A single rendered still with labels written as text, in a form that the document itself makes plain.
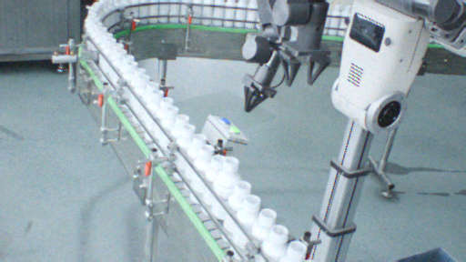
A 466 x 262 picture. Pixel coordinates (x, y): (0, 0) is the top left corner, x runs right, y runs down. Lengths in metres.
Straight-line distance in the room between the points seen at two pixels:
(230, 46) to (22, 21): 2.00
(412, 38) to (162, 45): 1.57
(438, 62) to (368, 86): 1.79
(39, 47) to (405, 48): 3.40
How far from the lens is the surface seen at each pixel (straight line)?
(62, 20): 4.61
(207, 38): 3.01
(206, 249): 1.44
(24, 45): 4.62
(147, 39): 2.91
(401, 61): 1.75
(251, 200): 1.30
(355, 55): 1.80
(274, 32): 1.61
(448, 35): 1.63
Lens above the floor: 1.88
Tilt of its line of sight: 28 degrees down
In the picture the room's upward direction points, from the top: 9 degrees clockwise
